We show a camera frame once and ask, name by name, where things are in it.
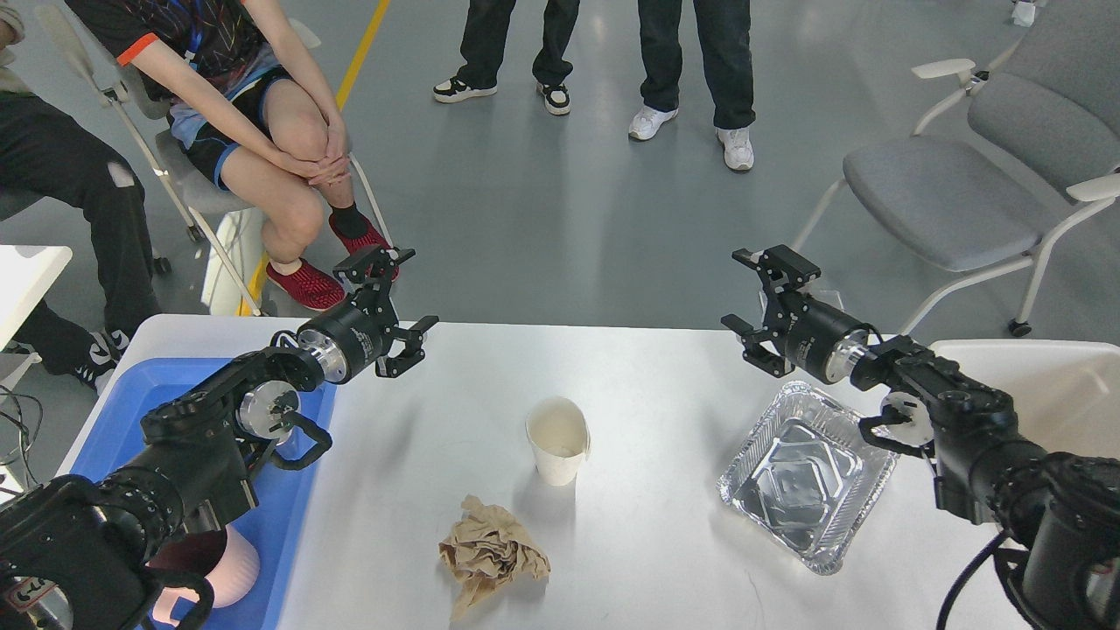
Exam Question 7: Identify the aluminium foil tray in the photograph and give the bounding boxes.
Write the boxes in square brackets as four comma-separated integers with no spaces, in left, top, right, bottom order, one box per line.
[717,381,899,577]

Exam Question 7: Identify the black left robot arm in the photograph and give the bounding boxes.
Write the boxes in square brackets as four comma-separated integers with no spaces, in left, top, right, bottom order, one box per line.
[1,245,437,629]

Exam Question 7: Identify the crumpled brown paper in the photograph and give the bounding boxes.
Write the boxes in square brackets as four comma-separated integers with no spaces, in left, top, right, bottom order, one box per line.
[437,494,551,621]

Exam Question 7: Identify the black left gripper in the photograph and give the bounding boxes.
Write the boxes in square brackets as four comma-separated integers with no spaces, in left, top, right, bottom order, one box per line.
[296,245,439,385]

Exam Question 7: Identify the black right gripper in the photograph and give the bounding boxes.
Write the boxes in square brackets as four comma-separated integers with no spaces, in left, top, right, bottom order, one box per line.
[721,245,872,385]

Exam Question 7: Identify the grey office chair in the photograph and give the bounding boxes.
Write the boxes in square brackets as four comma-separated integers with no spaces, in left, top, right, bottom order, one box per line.
[793,1,1119,339]

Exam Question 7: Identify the person in black trousers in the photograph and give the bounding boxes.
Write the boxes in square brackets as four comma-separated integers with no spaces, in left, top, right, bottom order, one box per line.
[1,3,160,391]

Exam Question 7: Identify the seated person black shirt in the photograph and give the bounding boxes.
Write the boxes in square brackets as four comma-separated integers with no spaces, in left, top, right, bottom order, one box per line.
[63,0,400,312]

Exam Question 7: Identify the standing person black white sneakers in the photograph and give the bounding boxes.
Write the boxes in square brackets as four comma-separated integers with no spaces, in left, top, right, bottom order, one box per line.
[431,0,582,117]

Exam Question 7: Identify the white plastic bin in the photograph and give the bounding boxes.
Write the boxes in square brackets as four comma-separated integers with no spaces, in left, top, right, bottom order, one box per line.
[932,339,1119,458]

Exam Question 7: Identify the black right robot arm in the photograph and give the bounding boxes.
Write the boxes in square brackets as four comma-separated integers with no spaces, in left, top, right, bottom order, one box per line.
[724,245,1119,629]

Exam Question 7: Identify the pink ribbed mug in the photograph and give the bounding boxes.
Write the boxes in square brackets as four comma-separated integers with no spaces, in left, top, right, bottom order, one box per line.
[148,525,260,606]

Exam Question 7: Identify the white paper cup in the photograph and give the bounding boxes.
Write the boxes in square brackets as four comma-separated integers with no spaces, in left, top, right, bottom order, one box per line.
[525,397,591,487]

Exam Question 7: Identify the white side table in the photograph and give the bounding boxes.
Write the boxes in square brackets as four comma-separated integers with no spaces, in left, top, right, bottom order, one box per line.
[1,244,73,348]

